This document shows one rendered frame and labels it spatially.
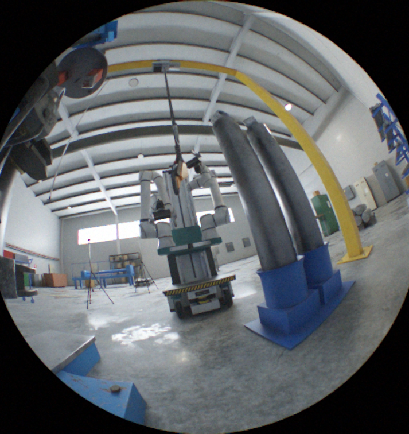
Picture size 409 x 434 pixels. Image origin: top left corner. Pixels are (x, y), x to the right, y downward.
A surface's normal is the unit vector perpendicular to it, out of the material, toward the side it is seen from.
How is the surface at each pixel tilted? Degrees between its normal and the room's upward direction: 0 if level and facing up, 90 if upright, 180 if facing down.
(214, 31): 173
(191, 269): 90
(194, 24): 173
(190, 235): 90
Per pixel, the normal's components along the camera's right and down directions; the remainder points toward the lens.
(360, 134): -0.95, 0.14
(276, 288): -0.75, -0.04
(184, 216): 0.15, -0.34
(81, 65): 0.22, 0.93
